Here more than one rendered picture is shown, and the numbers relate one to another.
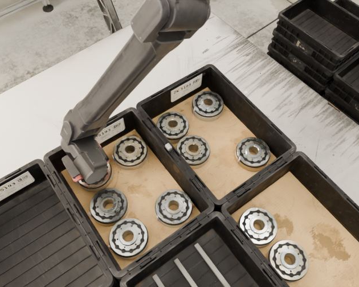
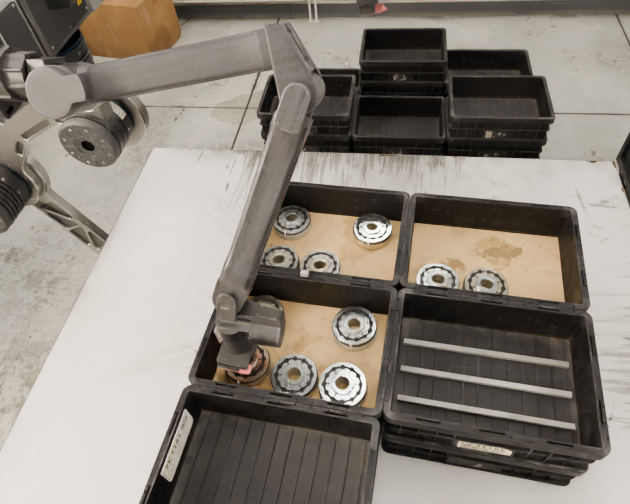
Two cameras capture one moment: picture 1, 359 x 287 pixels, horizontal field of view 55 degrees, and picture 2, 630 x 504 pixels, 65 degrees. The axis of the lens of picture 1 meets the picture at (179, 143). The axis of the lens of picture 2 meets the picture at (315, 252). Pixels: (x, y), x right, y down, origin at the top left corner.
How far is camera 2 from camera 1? 41 cm
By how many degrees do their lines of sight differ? 21
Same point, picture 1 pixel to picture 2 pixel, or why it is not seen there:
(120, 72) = (270, 188)
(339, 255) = (513, 253)
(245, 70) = not seen: hidden behind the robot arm
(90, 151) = (260, 311)
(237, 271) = (457, 332)
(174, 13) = (315, 88)
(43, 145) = (143, 400)
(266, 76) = (307, 169)
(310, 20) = not seen: hidden behind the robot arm
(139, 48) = (284, 148)
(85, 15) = (6, 266)
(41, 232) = (250, 463)
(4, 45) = not seen: outside the picture
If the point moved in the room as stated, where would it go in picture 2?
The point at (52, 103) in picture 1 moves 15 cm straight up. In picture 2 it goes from (109, 352) to (84, 324)
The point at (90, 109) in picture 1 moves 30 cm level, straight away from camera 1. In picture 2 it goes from (246, 257) to (112, 210)
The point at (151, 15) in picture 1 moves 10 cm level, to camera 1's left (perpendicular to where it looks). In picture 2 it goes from (297, 102) to (239, 135)
